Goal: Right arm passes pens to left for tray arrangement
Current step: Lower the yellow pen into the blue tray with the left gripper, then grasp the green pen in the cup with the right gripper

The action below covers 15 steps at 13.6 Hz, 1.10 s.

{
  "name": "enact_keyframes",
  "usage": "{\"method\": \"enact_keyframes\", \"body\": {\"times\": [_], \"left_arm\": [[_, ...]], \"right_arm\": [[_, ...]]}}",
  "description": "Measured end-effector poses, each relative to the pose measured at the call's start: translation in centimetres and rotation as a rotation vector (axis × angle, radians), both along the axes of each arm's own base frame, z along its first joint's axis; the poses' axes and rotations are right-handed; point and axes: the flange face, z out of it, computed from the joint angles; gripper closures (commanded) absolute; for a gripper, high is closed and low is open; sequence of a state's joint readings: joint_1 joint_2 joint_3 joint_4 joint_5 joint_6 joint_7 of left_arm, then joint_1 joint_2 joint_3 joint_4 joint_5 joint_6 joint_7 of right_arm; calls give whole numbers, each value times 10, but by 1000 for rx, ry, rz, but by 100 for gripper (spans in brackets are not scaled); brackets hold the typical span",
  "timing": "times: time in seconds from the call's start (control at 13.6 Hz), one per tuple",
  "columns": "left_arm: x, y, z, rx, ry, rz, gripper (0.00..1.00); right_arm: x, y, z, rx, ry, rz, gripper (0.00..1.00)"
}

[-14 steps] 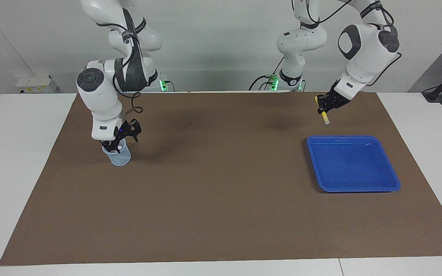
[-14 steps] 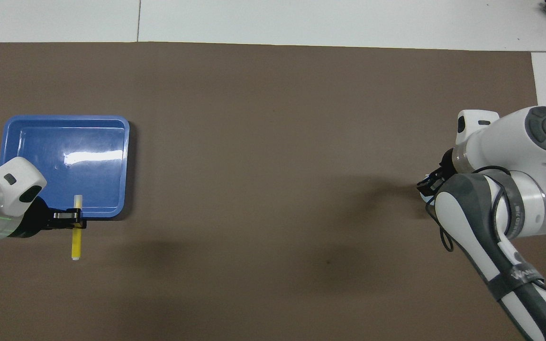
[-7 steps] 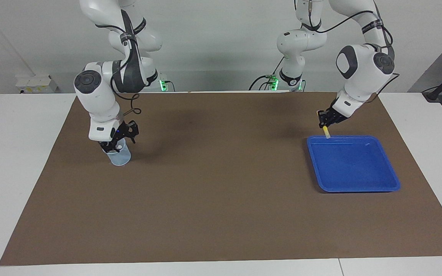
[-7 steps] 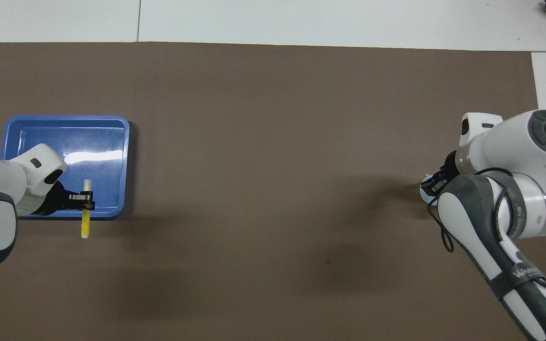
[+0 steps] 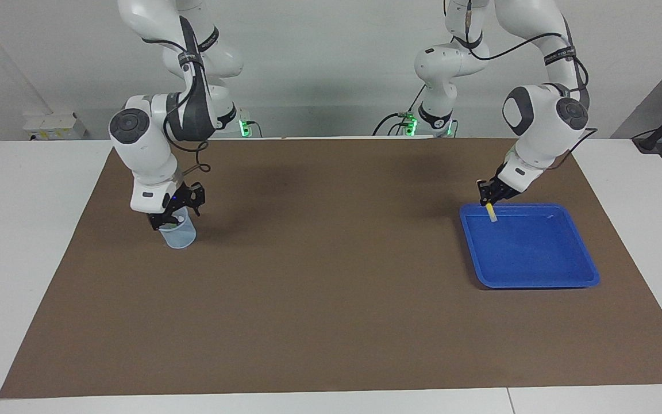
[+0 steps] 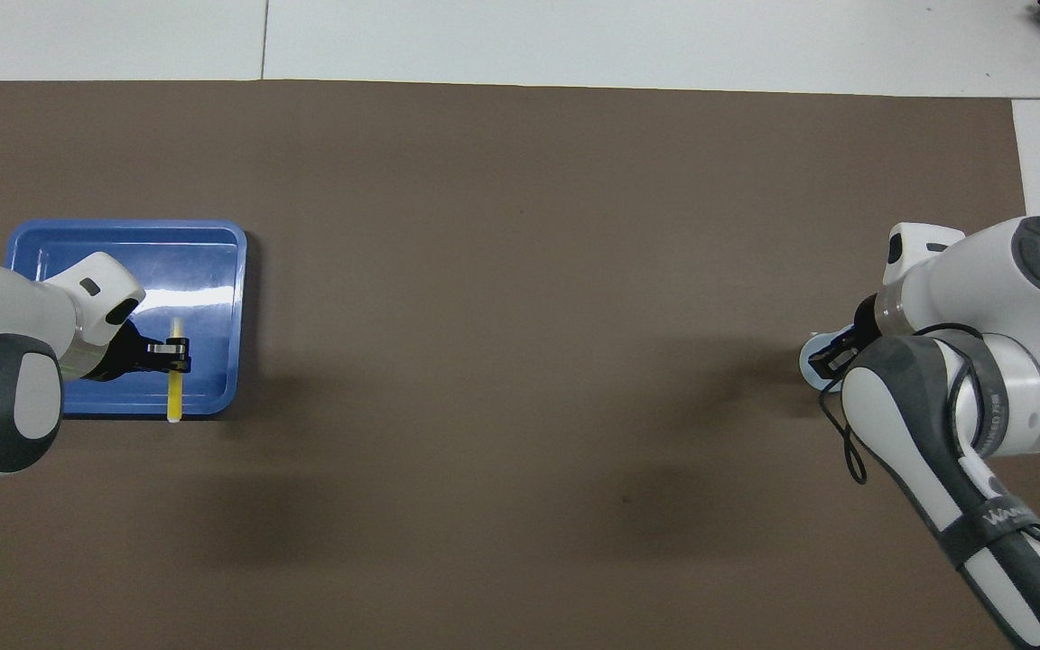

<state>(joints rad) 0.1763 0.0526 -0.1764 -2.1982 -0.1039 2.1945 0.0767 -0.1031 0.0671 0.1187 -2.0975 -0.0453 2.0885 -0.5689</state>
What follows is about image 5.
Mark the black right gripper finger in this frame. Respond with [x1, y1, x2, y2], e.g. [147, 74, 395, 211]
[148, 212, 178, 231]
[190, 183, 206, 218]

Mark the blue plastic tray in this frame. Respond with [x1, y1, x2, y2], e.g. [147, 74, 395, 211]
[459, 202, 601, 289]

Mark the translucent plastic cup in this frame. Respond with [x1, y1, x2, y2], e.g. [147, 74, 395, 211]
[157, 207, 197, 250]

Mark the white power socket box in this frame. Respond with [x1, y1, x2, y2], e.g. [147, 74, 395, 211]
[22, 112, 86, 140]

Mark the brown table mat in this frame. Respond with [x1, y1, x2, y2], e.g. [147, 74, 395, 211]
[0, 137, 662, 399]

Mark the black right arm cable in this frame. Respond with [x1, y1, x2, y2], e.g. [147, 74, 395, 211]
[161, 32, 212, 174]

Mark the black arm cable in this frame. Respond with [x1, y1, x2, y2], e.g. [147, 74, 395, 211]
[463, 0, 599, 168]
[161, 32, 212, 174]

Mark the black right base cable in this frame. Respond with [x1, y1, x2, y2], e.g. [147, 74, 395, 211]
[238, 108, 264, 139]

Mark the black base cable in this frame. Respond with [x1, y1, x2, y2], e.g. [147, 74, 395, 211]
[372, 85, 426, 137]
[238, 108, 264, 139]

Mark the black left base cable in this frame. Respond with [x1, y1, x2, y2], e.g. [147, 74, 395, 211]
[372, 85, 426, 137]

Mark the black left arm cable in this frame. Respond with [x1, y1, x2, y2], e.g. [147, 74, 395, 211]
[463, 0, 599, 168]

